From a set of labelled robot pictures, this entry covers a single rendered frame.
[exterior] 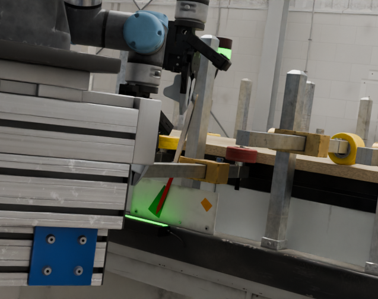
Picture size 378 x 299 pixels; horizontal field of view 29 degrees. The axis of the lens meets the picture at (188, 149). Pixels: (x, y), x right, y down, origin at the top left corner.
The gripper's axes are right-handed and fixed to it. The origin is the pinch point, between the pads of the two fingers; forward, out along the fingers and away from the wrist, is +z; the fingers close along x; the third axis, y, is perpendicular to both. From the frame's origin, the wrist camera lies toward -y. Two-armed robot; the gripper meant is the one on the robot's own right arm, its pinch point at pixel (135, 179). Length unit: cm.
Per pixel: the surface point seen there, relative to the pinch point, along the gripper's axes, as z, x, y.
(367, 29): -152, -260, -722
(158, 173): -1.7, 1.5, -5.8
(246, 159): -6.2, 3.3, -39.2
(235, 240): 12.0, 12.3, -24.4
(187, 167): -3.4, 1.5, -16.2
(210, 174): -2.2, 3.0, -23.9
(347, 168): -8, 28, -46
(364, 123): -22, -5, -133
